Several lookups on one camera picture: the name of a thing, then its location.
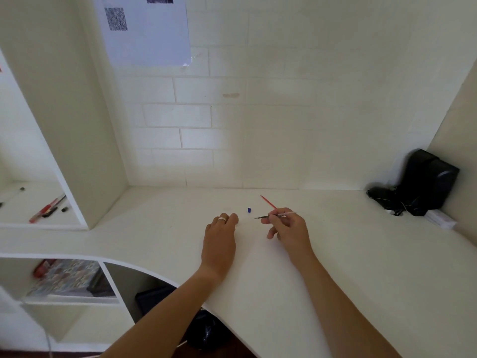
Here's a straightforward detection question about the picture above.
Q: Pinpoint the white under-desk shelf unit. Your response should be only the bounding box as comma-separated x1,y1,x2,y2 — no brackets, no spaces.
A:
0,253,180,353

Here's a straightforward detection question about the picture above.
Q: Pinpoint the red pen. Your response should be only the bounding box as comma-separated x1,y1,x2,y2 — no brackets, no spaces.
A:
29,195,67,224

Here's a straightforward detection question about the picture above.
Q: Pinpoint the small white box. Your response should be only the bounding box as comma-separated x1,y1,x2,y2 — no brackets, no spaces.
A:
424,209,457,230

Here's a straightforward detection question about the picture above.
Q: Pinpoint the white paper sheet with codes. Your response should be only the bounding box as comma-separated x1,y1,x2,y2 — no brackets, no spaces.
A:
92,0,192,68

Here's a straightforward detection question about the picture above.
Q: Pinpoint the thin clear pen refill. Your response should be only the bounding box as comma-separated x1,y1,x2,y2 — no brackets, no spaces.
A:
254,212,297,220

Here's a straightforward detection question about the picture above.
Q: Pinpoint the black speaker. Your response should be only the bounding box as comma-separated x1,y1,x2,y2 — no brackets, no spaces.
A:
395,149,460,217

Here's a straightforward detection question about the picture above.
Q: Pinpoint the person's left hand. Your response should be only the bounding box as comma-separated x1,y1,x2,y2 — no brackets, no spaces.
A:
201,213,239,275

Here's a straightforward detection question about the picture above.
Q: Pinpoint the black round stool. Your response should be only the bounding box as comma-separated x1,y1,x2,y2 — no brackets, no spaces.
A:
185,309,232,351

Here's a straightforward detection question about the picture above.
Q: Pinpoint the person's right forearm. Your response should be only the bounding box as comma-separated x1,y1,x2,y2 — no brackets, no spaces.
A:
294,253,403,358

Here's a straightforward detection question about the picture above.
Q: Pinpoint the black cabled device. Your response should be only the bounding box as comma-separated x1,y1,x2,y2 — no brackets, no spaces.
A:
366,186,405,217

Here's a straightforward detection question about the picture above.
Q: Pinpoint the person's right hand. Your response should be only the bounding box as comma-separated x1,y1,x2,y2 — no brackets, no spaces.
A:
261,208,318,269

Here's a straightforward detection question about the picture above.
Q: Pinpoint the white upright shelf unit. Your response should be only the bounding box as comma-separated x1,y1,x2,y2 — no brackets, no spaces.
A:
0,0,130,231

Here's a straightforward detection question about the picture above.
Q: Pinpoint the black bag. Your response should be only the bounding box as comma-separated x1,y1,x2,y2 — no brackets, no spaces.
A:
135,286,177,325

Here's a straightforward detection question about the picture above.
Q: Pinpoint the red packet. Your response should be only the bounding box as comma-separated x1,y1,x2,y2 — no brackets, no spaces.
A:
33,259,57,280

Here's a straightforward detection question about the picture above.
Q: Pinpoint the person's left forearm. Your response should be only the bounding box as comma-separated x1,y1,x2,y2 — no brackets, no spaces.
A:
100,265,229,358

